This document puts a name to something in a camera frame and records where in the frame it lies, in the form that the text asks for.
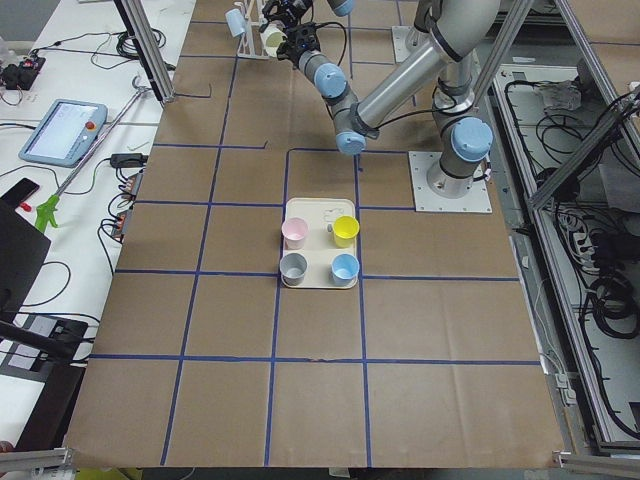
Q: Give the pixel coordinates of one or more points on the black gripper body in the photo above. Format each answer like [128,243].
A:
[273,8]
[289,50]

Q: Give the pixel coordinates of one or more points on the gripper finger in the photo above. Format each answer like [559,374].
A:
[285,51]
[270,11]

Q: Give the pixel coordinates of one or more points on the pale green plastic cup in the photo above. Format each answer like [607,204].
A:
[272,37]

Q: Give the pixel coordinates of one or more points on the light blue plastic cup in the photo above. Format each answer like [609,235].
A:
[236,22]

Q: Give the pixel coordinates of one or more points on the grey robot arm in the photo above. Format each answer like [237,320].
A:
[340,8]
[451,29]

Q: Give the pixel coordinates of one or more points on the pink plastic cup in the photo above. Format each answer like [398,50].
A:
[294,231]

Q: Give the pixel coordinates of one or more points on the yellow plastic cup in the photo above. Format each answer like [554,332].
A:
[345,229]

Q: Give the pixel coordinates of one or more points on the grey plastic cup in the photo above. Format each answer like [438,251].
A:
[293,267]

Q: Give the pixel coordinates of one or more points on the cream plastic tray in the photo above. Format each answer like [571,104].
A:
[319,249]

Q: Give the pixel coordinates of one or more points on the black power adapter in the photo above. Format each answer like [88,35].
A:
[127,160]

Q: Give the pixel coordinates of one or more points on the teach pendant tablet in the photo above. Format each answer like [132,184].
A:
[65,134]

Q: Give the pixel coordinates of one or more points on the black smartphone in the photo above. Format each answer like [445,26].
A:
[20,192]

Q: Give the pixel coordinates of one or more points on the black monitor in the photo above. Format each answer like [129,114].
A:
[23,252]

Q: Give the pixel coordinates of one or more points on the white wire cup rack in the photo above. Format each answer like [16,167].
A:
[250,45]

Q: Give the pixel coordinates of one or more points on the aluminium frame post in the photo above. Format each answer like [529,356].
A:
[138,27]

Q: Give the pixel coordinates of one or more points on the green handled reacher grabber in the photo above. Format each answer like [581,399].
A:
[45,211]

